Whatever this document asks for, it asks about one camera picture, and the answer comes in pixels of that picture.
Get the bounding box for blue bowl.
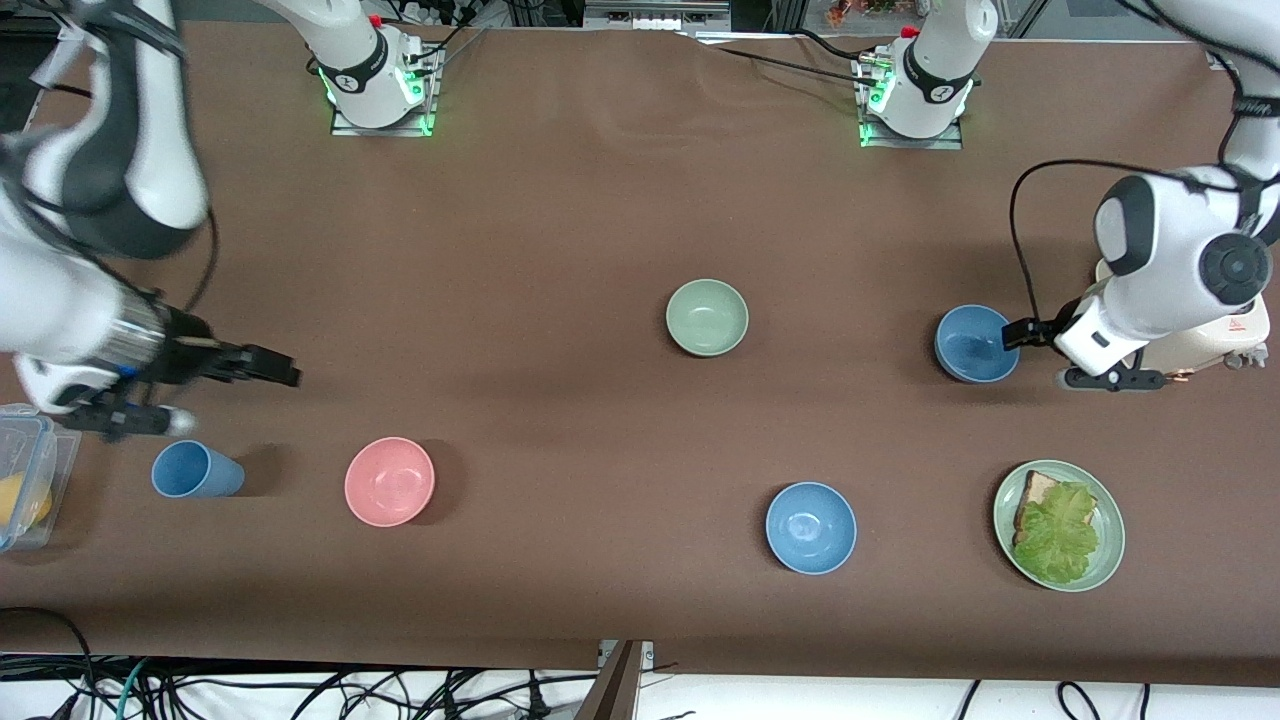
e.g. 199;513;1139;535
934;304;1022;384
765;481;858;576

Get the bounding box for green bowl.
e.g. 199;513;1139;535
665;278;750;358

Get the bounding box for pink bowl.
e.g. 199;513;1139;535
344;437;437;528

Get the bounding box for blue cup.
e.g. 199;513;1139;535
151;440;246;499

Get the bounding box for cream white toaster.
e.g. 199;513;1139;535
1095;255;1273;382

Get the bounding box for toast slice on plate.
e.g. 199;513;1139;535
1013;470;1099;546

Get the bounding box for clear plastic container blue lid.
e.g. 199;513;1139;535
0;403;83;553

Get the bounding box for green lettuce leaf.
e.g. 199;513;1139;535
1015;482;1101;586

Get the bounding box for yellow food in container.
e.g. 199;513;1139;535
0;472;53;531

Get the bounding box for green plate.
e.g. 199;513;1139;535
993;460;1127;593

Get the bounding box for brown table cover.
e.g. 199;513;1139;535
0;18;1280;689

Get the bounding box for grey power strip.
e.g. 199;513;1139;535
583;0;733;31

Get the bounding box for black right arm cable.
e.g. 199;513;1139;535
180;205;218;313

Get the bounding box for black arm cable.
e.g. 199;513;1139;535
1008;158;1251;326
180;205;218;313

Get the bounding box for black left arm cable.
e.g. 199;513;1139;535
1008;158;1251;326

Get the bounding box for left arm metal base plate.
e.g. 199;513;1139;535
858;55;966;151

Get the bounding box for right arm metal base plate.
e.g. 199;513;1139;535
330;30;441;138

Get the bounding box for thick black floor cable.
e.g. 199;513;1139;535
0;607;98;720

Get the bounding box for teal floor cable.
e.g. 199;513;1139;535
112;655;153;720

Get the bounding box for black cable on table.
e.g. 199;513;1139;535
795;28;883;65
690;33;886;91

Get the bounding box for metal table edge bracket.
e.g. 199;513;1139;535
597;640;656;673

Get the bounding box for dark metal post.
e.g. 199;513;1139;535
573;640;643;720

